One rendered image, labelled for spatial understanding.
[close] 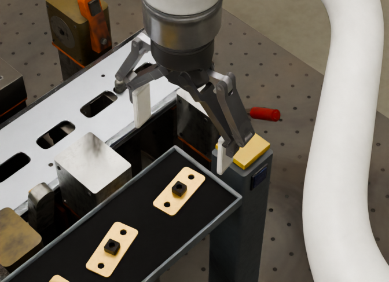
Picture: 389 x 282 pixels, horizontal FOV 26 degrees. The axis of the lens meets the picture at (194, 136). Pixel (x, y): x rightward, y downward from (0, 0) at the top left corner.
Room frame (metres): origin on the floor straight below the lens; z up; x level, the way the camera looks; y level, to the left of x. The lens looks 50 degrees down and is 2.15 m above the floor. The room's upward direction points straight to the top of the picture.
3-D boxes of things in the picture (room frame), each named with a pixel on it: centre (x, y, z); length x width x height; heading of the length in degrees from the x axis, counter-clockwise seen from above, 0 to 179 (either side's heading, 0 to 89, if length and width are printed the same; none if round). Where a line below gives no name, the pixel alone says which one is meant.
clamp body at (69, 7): (1.25, 0.24, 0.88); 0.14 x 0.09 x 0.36; 46
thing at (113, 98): (1.07, 0.14, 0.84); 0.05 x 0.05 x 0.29; 46
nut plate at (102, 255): (0.62, 0.11, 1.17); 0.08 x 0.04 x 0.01; 153
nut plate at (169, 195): (0.71, 0.02, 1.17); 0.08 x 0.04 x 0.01; 145
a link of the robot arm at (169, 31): (0.71, 0.01, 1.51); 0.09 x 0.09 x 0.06
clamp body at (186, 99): (0.98, -0.03, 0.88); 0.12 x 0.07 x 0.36; 46
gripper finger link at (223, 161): (0.68, -0.04, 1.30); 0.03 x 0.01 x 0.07; 145
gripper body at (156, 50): (0.71, 0.01, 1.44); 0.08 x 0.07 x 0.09; 55
